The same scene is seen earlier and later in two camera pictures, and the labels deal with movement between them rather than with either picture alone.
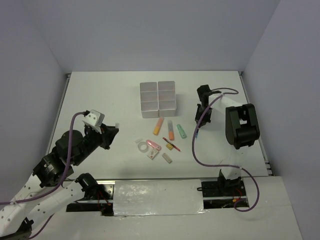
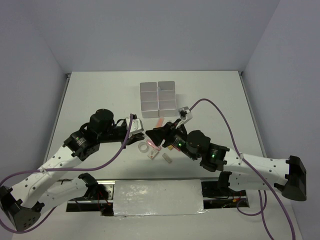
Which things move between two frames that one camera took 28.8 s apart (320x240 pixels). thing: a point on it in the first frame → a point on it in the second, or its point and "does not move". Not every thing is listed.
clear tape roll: (143, 146) does not move
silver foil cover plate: (158, 197) does not move
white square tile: (153, 154) does not move
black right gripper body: (207, 117) → (178, 139)
